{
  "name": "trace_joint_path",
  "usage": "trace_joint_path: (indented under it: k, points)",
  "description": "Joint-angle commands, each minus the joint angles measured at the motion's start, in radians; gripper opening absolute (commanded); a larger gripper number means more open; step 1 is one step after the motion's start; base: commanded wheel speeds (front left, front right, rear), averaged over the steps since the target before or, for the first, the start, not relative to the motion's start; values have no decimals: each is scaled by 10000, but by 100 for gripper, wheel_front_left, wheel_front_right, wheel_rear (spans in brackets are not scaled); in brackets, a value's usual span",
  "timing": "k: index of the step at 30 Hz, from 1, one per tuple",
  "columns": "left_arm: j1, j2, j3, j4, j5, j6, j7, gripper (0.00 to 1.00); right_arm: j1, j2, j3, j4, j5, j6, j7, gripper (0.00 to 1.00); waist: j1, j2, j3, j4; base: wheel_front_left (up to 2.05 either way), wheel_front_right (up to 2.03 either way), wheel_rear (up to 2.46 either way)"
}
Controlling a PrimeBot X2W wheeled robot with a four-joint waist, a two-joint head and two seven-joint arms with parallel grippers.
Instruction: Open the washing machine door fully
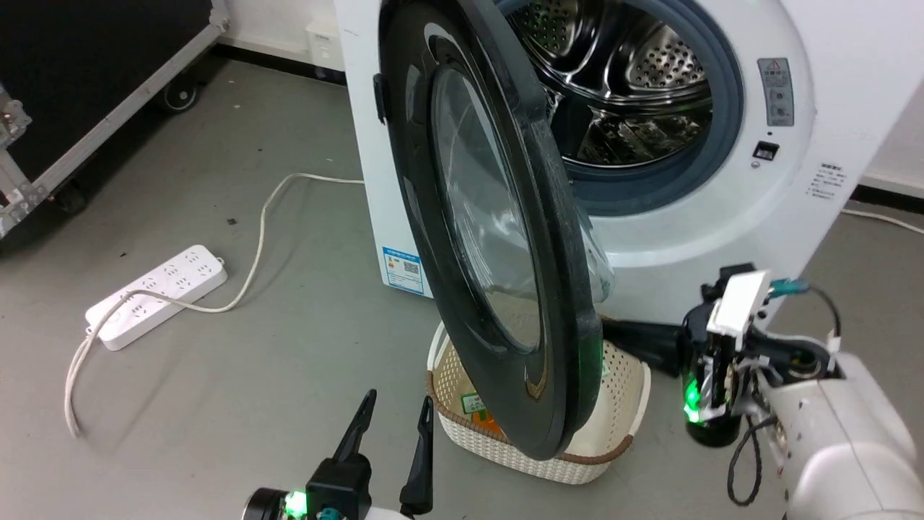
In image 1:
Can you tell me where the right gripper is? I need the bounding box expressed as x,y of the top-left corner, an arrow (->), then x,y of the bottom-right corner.
601,285 -> 760,449

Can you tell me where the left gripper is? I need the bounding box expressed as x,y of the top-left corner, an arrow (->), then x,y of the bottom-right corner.
243,389 -> 435,520

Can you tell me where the black round washing machine door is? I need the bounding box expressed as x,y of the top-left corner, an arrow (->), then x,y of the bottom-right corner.
373,0 -> 616,461

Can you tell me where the grey rubber door gasket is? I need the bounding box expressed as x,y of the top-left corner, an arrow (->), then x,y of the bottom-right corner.
497,0 -> 745,217

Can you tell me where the white front-load washing machine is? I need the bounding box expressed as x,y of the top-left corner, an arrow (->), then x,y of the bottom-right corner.
334,0 -> 924,327

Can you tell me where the cream woven laundry basket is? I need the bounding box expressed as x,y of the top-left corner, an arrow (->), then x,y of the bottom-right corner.
426,316 -> 652,485

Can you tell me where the orange green item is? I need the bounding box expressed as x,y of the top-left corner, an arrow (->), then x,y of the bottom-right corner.
462,392 -> 502,436

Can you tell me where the blue energy label sticker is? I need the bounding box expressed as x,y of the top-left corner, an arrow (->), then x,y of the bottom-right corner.
380,246 -> 425,296

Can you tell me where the steel perforated washer drum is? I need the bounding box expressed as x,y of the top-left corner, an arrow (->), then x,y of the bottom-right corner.
505,0 -> 723,170

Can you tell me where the white power strip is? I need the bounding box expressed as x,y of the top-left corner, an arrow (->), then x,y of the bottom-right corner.
85,245 -> 228,352

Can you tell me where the grey warning sticker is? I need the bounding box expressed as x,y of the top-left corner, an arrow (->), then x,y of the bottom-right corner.
757,57 -> 796,128

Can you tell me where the black caster wheel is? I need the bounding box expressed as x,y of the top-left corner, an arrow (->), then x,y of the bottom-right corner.
160,78 -> 201,115
56,182 -> 93,215

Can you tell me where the black flight case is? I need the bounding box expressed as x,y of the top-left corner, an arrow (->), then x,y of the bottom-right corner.
0,0 -> 230,243

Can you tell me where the black cable loop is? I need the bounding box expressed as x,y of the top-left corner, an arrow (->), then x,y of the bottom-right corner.
726,414 -> 779,507

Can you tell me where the black cable with teal plug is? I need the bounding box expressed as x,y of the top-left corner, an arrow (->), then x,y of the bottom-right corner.
767,277 -> 843,342

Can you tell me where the white washing machine cable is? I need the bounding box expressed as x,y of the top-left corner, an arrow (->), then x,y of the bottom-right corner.
108,173 -> 366,316

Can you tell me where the thin white floor cable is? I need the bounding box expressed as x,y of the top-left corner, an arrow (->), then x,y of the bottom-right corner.
840,207 -> 924,236

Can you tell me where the white power strip cable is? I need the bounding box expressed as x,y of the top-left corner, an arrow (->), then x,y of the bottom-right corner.
64,329 -> 98,438

